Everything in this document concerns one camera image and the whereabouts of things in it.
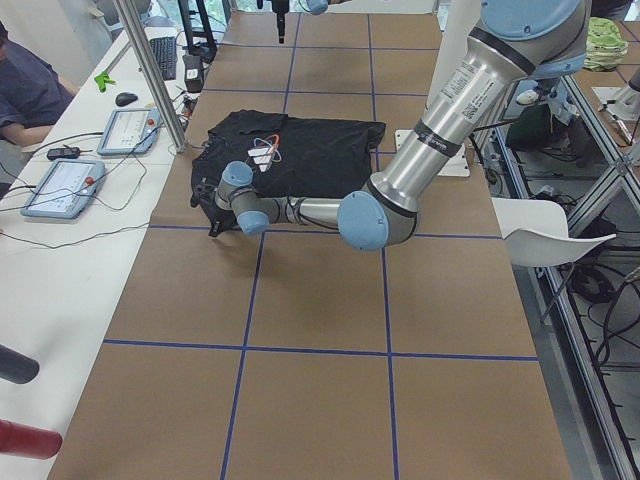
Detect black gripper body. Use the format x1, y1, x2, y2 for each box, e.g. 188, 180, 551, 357
272, 0, 289, 14
212, 203, 235, 225

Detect black t-shirt with logo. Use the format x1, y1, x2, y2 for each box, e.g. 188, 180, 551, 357
189, 109, 387, 234

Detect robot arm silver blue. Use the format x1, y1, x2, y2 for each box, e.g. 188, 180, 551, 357
271, 0, 343, 44
214, 1, 591, 251

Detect black box with label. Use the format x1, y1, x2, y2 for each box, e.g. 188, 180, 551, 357
182, 54, 204, 93

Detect black keyboard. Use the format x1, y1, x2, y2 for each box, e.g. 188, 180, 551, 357
149, 36, 177, 80

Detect far teach pendant tablet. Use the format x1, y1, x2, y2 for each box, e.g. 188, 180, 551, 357
97, 108, 161, 156

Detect teach pendant tablet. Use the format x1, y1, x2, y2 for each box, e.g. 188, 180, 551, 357
20, 159, 106, 220
97, 108, 161, 156

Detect black computer mouse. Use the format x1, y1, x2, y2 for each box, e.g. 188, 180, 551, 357
115, 92, 138, 107

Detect near teach pendant tablet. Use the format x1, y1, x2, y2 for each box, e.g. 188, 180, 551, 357
20, 159, 106, 220

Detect black handheld remote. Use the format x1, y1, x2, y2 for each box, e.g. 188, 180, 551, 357
46, 146, 82, 161

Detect green plastic clip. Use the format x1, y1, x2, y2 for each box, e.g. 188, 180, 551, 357
94, 71, 116, 93

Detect seated person in blue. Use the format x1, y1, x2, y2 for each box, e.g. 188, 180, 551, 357
1, 27, 79, 147

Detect red bottle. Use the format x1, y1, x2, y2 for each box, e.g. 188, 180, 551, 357
1, 420, 63, 459

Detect white plastic chair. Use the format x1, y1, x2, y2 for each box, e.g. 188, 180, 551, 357
492, 198, 616, 267

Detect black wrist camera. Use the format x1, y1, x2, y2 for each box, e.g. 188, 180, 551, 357
190, 178, 217, 208

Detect aluminium frame post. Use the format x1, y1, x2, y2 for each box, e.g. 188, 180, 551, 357
114, 0, 186, 153

